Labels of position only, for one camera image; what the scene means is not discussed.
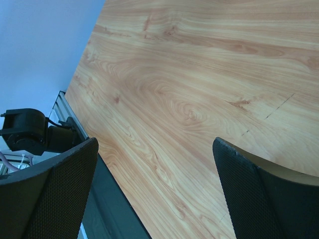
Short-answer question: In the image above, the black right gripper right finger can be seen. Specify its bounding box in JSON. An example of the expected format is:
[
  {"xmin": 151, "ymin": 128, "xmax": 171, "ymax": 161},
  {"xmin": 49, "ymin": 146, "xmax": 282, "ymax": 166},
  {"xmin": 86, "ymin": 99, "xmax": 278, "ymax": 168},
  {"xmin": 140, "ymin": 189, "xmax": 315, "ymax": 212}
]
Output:
[{"xmin": 212, "ymin": 137, "xmax": 319, "ymax": 239}]

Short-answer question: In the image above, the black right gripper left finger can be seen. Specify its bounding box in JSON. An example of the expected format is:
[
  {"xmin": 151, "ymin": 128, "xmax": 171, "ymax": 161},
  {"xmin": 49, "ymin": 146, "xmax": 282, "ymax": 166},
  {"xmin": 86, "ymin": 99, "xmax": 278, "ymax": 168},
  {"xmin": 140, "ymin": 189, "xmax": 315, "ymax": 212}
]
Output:
[{"xmin": 0, "ymin": 138, "xmax": 99, "ymax": 239}]

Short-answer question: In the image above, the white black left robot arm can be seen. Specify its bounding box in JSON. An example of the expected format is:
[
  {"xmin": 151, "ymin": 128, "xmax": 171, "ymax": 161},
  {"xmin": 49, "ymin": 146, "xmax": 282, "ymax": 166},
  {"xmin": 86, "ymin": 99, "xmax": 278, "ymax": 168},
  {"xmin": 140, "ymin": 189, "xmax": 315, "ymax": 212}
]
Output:
[{"xmin": 0, "ymin": 108, "xmax": 83, "ymax": 156}]

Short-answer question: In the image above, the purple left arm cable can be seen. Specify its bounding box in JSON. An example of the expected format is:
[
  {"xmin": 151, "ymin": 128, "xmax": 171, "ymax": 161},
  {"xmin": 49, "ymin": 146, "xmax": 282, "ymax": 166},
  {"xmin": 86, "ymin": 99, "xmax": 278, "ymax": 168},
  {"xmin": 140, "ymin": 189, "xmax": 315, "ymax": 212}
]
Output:
[{"xmin": 0, "ymin": 152, "xmax": 34, "ymax": 172}]

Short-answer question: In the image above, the aluminium front frame rail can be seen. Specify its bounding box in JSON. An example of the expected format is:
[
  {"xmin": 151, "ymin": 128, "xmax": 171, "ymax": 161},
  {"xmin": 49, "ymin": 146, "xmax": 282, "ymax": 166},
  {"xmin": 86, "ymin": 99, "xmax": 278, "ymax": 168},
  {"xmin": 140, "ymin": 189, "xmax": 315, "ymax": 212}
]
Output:
[{"xmin": 49, "ymin": 91, "xmax": 89, "ymax": 141}]

